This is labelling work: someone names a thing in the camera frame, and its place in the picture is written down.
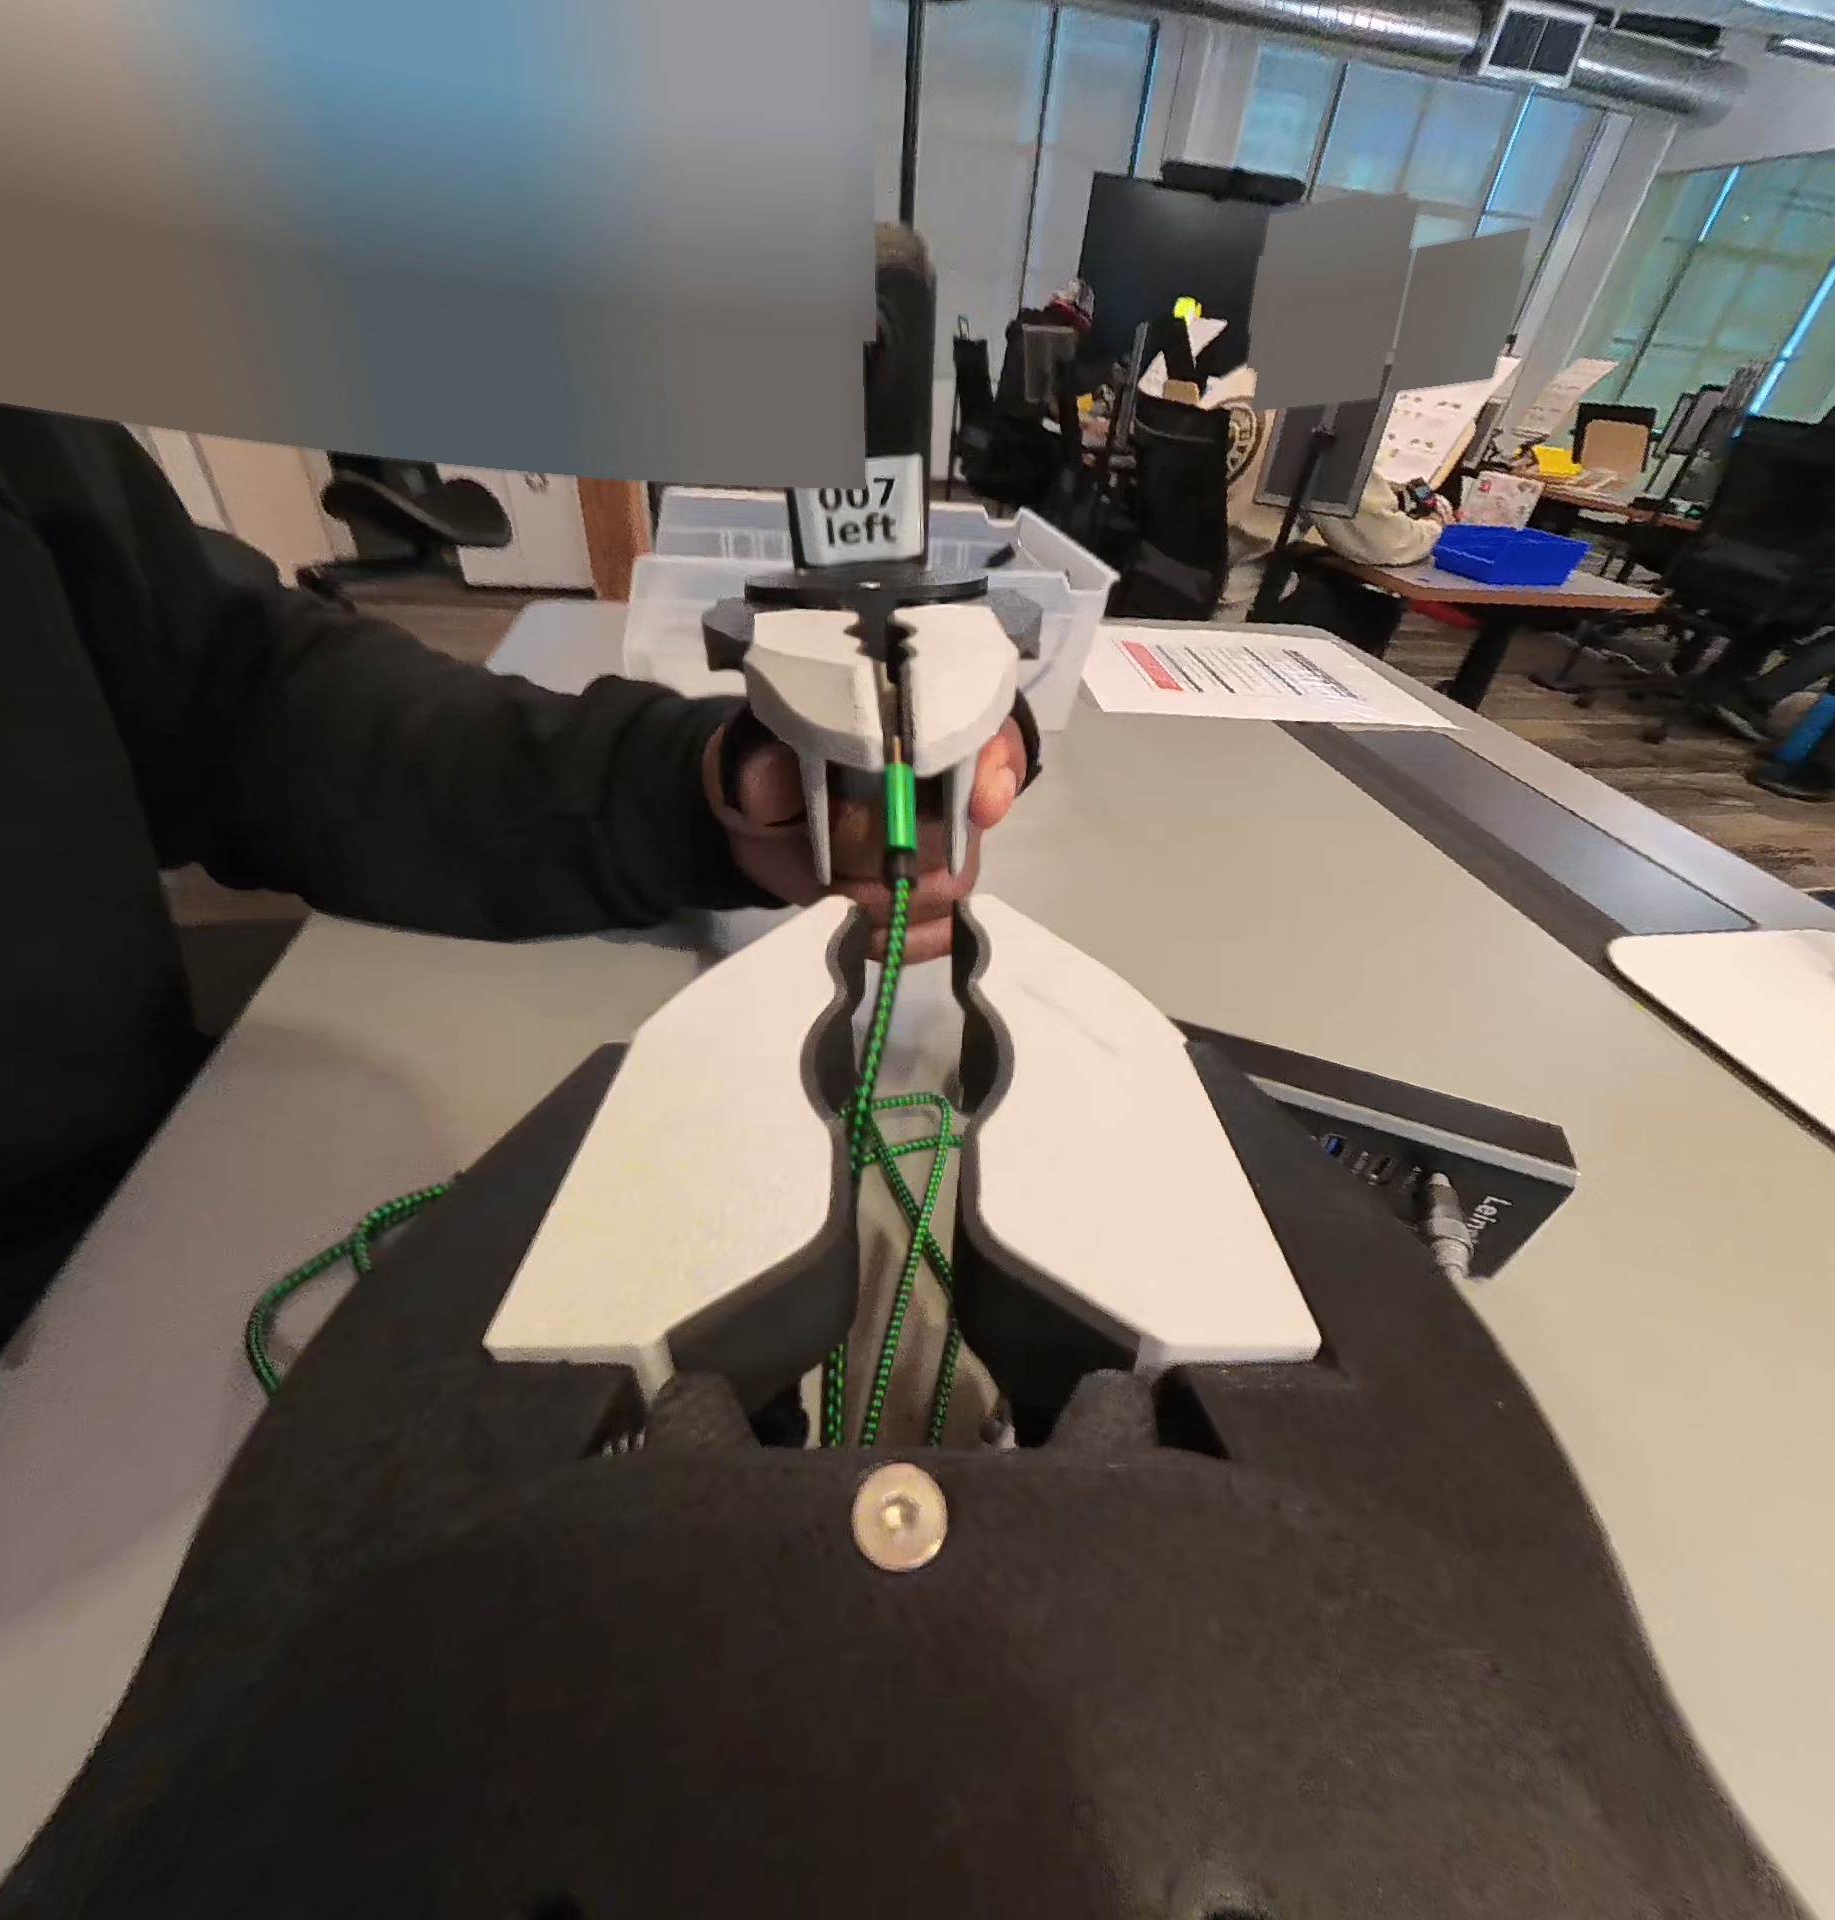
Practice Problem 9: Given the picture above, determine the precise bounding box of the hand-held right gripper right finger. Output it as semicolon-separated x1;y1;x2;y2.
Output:
952;894;1328;1410

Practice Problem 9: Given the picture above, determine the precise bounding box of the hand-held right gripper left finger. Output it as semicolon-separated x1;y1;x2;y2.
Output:
481;897;870;1414

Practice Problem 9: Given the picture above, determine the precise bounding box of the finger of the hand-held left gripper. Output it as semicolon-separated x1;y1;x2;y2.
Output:
891;608;1025;881
740;608;892;892

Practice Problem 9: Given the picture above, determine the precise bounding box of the green braided cable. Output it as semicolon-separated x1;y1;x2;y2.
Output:
240;733;968;1453

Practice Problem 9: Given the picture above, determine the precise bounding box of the clear plastic bin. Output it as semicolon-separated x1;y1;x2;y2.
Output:
622;488;1121;740

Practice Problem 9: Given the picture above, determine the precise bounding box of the black USB hub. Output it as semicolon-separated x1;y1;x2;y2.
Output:
1173;1024;1581;1284

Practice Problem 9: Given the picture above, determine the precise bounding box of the person's left forearm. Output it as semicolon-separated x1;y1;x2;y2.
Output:
152;576;774;940

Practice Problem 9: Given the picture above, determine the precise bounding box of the person's left hand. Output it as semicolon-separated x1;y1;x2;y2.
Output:
699;703;1046;964

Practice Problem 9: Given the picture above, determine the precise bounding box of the black stand pole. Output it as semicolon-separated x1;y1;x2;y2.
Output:
870;0;944;497

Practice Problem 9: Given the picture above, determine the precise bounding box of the paper sheet red label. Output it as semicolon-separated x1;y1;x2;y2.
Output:
1082;626;1463;734

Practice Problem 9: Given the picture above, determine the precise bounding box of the white cabinet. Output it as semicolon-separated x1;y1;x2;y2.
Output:
454;466;596;593

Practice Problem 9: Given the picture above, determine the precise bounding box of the black monitor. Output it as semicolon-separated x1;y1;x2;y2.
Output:
1079;170;1310;376

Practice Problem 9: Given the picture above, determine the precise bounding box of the wooden table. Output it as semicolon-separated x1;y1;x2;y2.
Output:
1300;548;1669;715

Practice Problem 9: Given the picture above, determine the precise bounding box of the blue bin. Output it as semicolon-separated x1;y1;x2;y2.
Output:
1433;524;1593;583

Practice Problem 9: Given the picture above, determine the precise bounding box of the person's torso black jacket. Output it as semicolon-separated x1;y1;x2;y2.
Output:
0;396;319;1414

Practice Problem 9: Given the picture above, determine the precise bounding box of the silver ventilation duct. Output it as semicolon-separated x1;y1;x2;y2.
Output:
1202;0;1749;129

